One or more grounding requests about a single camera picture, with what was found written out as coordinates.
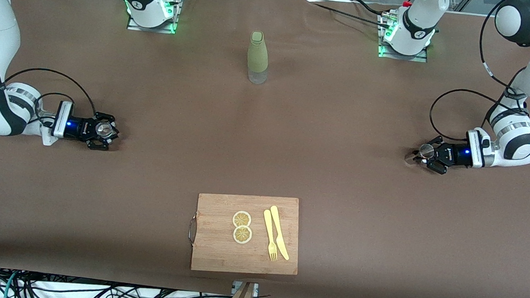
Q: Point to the yellow plastic fork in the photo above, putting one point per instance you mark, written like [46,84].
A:
[270,236]

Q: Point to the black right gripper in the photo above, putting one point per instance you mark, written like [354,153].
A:
[79,128]

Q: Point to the steel jigger measuring cup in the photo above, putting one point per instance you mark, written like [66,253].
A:
[426,150]

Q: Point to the wooden cutting board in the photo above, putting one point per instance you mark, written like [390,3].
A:
[217,250]

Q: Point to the metal bracket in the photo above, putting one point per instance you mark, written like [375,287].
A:
[255,288]

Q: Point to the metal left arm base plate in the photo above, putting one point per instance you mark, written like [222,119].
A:
[402,57]

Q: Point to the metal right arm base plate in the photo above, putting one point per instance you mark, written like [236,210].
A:
[150,29]

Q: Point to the yellow plastic knife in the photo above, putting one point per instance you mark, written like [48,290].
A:
[278,232]

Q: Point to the clear glass shaker cup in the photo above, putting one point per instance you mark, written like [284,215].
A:
[104,129]

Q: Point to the green sleeved glass bottle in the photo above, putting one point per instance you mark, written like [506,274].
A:
[257,57]

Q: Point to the lemon slice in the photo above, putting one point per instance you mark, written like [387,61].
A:
[242,235]
[242,219]

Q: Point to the brown table cover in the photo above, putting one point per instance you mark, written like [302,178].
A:
[97,201]

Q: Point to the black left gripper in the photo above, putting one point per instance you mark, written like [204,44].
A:
[452,154]

